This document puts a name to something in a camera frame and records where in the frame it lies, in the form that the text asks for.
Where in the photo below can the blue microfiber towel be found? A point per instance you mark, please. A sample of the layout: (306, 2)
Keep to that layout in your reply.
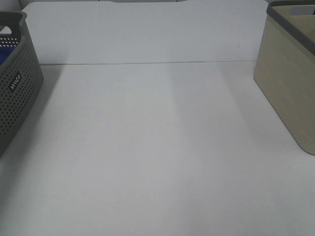
(7, 46)

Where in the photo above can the grey perforated plastic basket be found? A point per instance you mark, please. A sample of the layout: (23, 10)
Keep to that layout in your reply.
(21, 78)

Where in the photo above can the beige plastic storage bin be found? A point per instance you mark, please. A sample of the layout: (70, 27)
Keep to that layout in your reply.
(285, 67)

